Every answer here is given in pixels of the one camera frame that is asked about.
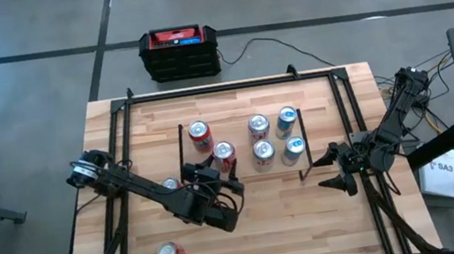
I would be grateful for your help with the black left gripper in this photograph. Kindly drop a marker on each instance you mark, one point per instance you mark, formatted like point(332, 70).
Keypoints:
point(209, 177)

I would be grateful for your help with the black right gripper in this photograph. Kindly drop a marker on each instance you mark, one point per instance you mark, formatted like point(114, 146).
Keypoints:
point(353, 158)

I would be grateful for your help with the red Coca-Cola can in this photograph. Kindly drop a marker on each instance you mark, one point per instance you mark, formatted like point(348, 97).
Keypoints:
point(223, 150)

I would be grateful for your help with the red strawberry Fanta can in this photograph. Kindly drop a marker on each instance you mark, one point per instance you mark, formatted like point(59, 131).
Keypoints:
point(201, 141)
point(170, 182)

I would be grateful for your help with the blue silver Red Bull can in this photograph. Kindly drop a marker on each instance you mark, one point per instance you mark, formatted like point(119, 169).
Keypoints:
point(292, 149)
point(285, 125)

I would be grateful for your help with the silver Diet Coke can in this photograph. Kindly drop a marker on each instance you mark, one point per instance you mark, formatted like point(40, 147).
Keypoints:
point(263, 149)
point(259, 124)

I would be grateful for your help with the red soda can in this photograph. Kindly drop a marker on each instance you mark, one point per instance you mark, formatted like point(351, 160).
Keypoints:
point(168, 253)

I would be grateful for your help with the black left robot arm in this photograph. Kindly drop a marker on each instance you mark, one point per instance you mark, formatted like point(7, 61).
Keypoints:
point(151, 191)

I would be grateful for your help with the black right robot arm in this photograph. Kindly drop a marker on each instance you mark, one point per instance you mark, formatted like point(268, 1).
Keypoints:
point(395, 117)

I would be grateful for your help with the black diagonal support beam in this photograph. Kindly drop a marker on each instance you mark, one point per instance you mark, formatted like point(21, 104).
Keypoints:
point(438, 144)

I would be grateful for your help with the white printed paper sheet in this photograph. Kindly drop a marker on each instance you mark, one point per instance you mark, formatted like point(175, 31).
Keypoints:
point(443, 179)

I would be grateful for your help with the black and red power box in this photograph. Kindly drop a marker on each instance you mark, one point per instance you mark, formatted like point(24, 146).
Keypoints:
point(179, 60)

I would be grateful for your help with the wooden shelf with black frame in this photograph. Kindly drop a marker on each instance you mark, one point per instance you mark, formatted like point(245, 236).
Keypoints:
point(238, 143)

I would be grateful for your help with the silver metal bracket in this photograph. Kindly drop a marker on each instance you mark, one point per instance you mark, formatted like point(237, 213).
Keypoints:
point(356, 137)

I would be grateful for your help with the black aluminium table frame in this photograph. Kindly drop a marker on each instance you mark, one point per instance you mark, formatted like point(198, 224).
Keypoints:
point(226, 87)

